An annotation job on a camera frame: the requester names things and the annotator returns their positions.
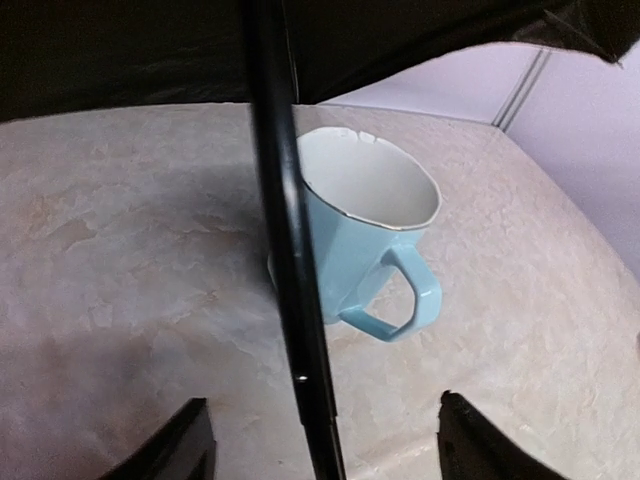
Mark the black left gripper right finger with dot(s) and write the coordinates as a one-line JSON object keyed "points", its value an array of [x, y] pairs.
{"points": [[472, 447]]}

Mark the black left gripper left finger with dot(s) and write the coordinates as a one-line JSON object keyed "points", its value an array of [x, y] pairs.
{"points": [[183, 448]]}

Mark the pink and black folding umbrella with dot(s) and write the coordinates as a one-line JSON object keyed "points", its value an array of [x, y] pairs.
{"points": [[69, 56]]}

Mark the right aluminium corner post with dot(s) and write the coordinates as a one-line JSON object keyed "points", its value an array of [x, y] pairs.
{"points": [[522, 90]]}

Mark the light blue ceramic mug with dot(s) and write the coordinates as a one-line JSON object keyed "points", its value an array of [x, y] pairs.
{"points": [[369, 203]]}

